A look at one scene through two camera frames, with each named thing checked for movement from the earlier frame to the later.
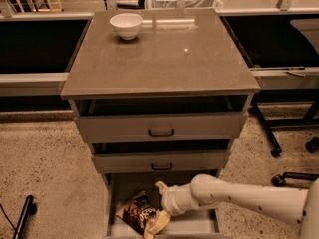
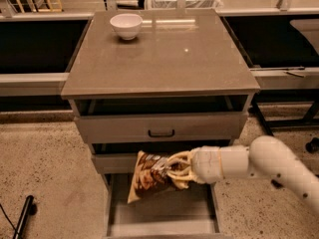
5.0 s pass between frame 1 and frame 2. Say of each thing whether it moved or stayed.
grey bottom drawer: stayed
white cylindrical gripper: moved
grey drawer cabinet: stayed
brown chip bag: moved
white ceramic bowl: stayed
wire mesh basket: stayed
